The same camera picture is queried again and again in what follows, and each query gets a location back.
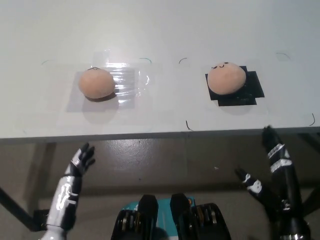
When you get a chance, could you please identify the black diagonal table brace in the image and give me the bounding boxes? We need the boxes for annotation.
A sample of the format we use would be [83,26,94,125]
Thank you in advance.
[301,186,320,219]

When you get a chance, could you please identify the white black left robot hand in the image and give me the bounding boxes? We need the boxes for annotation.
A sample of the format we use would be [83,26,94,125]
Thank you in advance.
[37,141,97,240]

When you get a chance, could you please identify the clear tape patch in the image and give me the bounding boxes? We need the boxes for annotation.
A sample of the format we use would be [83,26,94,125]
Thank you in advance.
[66,49,153,114]

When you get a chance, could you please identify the peach dumpling toy with crease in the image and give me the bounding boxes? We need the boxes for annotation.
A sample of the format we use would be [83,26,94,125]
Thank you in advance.
[78,66,115,99]

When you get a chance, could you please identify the black teal robot torso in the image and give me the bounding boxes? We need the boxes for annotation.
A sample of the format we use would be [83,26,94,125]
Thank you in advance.
[109,192,232,240]

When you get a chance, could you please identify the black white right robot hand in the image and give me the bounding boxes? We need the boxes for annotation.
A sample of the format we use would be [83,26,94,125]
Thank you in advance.
[234,125,314,238]

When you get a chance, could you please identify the peach dumpling toy smiling face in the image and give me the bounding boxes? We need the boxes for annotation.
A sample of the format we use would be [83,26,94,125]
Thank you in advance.
[207,61,247,97]

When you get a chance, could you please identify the black tape patch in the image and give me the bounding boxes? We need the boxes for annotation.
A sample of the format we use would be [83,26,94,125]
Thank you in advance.
[204,65,265,107]

